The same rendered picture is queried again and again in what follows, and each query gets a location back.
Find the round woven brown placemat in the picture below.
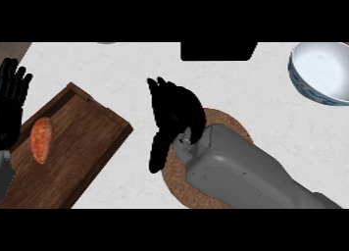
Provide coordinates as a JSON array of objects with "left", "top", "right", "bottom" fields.
[{"left": 161, "top": 107, "right": 254, "bottom": 210}]

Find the brown wooden cutting board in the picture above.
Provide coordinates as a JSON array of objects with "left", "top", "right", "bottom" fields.
[{"left": 0, "top": 81, "right": 134, "bottom": 210}]

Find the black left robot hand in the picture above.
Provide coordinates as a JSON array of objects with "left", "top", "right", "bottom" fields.
[{"left": 0, "top": 57, "right": 35, "bottom": 152}]

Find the white and blue bowl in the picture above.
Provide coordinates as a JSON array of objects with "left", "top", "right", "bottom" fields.
[{"left": 286, "top": 42, "right": 349, "bottom": 107}]

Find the black appliance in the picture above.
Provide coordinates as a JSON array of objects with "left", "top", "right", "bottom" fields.
[{"left": 178, "top": 42, "right": 258, "bottom": 62}]

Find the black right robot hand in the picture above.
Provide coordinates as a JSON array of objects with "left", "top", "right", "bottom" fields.
[{"left": 146, "top": 76, "right": 208, "bottom": 175}]

